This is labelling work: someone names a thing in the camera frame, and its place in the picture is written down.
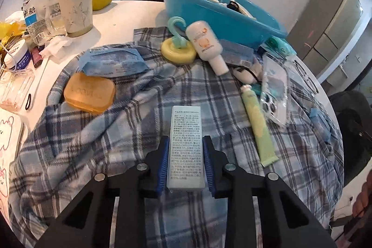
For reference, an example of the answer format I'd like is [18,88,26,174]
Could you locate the black jacket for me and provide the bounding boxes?
[328,90,372,188]

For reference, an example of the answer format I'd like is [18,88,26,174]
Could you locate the blue plastic basin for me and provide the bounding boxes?
[151,0,289,50]

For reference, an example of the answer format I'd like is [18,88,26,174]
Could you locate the crumpled white tissue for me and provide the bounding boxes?
[39,34,72,59]

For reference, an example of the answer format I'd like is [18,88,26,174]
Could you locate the green tissue pack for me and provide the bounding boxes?
[261,36,297,57]

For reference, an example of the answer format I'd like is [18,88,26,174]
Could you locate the blue and white sugar bag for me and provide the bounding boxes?
[22,0,66,44]

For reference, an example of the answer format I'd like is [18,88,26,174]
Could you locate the light green tube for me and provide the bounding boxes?
[239,83,276,168]

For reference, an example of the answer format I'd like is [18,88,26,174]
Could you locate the black hair tie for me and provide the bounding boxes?
[23,93,33,112]

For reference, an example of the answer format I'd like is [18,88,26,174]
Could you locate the light blue printed packet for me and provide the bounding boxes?
[309,108,332,143]

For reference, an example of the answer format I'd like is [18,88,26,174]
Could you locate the white cartoon printed mat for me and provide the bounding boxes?
[0,112,24,226]

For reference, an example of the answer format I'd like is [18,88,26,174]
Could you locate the yellow green suction hook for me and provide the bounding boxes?
[161,17,199,64]

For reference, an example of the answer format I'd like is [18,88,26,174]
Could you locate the yellow plastic bag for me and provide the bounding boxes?
[0,20,29,43]

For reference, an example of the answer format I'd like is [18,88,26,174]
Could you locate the person's right hand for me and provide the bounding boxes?
[352,182,372,218]

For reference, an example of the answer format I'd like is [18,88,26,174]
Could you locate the white jar with blue label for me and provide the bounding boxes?
[4,40,31,72]

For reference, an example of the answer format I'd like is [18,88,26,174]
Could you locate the black hair clip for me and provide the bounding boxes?
[228,0,244,14]

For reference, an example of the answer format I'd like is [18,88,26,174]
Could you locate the clear plastic box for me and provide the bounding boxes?
[0,67,36,111]

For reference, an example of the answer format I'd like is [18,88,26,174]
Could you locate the blue wet wipes pack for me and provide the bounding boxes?
[78,46,149,78]

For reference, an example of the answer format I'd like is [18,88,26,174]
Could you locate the slim white teal box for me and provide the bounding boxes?
[166,105,210,194]

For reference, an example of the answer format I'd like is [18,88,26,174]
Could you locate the beige refrigerator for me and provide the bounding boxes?
[286,0,364,86]

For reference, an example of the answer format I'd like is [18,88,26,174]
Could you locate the orange soap bar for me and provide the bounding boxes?
[63,73,117,115]

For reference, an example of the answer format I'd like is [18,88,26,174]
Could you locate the small blue box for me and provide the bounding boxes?
[219,38,254,66]

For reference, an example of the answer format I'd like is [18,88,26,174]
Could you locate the white lotion bottle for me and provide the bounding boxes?
[185,20,231,76]

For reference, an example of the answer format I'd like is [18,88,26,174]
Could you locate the clear phone case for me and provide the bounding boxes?
[260,54,290,128]

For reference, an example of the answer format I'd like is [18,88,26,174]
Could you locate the blue plaid cloth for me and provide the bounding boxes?
[8,26,345,248]

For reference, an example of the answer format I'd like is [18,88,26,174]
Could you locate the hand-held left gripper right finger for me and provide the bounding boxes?
[202,136,339,248]

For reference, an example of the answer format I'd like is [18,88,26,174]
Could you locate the white figure with black cord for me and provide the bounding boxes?
[233,63,262,85]

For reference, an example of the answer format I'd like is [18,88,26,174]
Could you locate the black eyeglasses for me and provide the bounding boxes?
[292,59,319,95]

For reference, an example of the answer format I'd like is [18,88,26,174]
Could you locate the small dark red packet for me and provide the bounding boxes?
[31,46,45,68]

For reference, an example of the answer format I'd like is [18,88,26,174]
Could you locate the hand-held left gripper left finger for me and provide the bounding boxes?
[35,135,171,248]

